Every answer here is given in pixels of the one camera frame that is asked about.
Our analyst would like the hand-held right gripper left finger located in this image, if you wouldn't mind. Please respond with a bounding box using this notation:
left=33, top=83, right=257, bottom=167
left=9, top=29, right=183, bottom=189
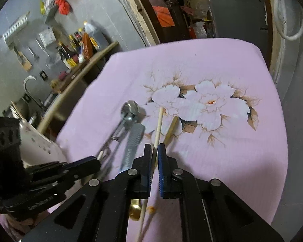
left=20, top=144, right=152, bottom=242

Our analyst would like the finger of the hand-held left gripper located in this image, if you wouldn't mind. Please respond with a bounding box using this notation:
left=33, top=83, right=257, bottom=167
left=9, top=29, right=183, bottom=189
left=61, top=156, right=102, bottom=175
left=27, top=169, right=79, bottom=191

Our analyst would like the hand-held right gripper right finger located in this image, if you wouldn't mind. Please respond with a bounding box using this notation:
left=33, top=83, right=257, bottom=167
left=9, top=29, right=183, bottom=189
left=158, top=143, right=284, bottom=242

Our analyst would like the grey ridged handle knife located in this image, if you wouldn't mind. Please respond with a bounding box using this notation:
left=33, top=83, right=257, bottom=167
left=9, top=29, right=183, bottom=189
left=119, top=123, right=146, bottom=171

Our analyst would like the white plastic utensil holder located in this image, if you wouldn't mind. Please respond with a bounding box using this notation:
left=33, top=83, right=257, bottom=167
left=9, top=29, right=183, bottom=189
left=19, top=121, right=68, bottom=169

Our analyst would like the steel ice cream scoop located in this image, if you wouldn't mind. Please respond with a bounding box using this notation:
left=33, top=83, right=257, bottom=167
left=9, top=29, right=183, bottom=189
left=96, top=100, right=140, bottom=174

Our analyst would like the person's left hand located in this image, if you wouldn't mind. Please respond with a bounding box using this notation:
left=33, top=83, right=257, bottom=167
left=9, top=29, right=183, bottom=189
left=5, top=212, right=44, bottom=235

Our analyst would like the pink floral blanket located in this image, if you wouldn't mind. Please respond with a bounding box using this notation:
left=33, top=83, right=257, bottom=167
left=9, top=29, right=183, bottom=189
left=0, top=38, right=289, bottom=242

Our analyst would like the steel kitchen faucet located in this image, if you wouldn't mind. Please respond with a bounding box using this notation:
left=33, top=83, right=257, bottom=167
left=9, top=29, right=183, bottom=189
left=23, top=76, right=44, bottom=109

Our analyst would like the brown wooden cutting board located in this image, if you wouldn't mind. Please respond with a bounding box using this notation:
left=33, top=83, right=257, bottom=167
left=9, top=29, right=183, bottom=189
left=58, top=54, right=98, bottom=94

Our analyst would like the hanging wooden cutting board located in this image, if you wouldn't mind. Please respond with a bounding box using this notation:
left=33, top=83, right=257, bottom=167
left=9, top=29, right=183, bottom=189
left=13, top=47, right=33, bottom=71

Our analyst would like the dark sauce bottle yellow label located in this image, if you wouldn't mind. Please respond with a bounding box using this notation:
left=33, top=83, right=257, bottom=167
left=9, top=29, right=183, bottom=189
left=62, top=44, right=76, bottom=70

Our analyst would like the beige kitchen counter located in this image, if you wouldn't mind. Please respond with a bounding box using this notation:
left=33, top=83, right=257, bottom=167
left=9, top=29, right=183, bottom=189
left=37, top=41, right=119, bottom=134

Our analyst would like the hanging steel peeler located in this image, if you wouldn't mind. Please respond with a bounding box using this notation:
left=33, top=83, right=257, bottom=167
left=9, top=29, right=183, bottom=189
left=27, top=46, right=39, bottom=61

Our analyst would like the hanging steel strainer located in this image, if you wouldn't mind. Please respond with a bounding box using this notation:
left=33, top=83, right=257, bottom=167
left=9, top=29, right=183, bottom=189
left=35, top=38, right=53, bottom=68

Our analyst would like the dark pump bottle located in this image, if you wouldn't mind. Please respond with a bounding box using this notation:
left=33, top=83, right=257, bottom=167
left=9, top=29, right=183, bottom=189
left=57, top=43, right=67, bottom=67

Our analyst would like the orange seasoning packet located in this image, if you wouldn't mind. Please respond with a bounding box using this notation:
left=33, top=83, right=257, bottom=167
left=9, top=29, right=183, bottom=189
left=82, top=33, right=94, bottom=58

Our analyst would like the red plastic bag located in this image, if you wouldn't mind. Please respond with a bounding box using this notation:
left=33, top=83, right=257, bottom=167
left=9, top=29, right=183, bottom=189
left=55, top=0, right=72, bottom=16

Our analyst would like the dark wooden door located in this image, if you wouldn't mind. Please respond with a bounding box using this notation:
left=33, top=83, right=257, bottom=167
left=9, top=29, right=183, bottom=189
left=144, top=0, right=190, bottom=43

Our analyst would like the grey cabinet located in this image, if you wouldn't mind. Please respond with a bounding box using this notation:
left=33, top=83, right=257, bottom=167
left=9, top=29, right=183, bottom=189
left=208, top=0, right=269, bottom=58

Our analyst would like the white box on wall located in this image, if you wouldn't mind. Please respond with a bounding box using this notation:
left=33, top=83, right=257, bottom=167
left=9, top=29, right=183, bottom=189
left=39, top=28, right=56, bottom=47

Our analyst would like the white wall basket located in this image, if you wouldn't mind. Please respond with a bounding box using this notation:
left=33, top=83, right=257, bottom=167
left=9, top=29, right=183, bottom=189
left=2, top=11, right=30, bottom=42

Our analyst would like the grey wall shelf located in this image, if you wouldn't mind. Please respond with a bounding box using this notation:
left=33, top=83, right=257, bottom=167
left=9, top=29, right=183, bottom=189
left=44, top=0, right=59, bottom=23

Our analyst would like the white hose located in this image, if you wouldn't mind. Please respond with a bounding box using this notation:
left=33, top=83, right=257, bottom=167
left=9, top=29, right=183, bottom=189
left=274, top=0, right=303, bottom=41

